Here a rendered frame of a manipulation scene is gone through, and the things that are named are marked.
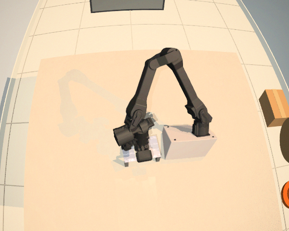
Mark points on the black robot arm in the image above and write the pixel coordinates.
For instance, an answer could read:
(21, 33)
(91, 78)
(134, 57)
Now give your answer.
(136, 109)

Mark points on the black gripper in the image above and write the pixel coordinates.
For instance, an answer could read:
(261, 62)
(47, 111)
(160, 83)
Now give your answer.
(143, 154)

